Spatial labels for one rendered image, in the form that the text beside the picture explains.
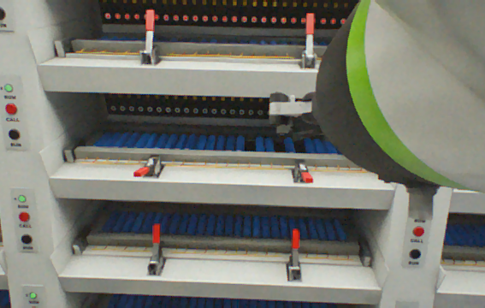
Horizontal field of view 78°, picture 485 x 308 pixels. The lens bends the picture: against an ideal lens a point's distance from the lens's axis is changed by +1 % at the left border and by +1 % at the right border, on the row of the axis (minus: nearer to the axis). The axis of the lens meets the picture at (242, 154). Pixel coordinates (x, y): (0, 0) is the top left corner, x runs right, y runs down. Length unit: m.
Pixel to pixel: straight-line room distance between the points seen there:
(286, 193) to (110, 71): 0.36
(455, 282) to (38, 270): 0.78
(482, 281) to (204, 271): 0.53
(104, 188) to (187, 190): 0.15
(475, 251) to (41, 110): 0.85
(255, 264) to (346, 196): 0.23
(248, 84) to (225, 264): 0.35
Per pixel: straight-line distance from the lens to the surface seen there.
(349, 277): 0.65
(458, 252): 0.77
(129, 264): 0.67
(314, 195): 0.55
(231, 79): 0.51
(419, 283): 0.68
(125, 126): 0.71
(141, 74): 0.54
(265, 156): 0.56
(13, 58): 0.63
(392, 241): 0.62
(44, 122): 0.62
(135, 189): 0.57
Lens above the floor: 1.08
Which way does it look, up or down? 11 degrees down
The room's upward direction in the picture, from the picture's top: 2 degrees clockwise
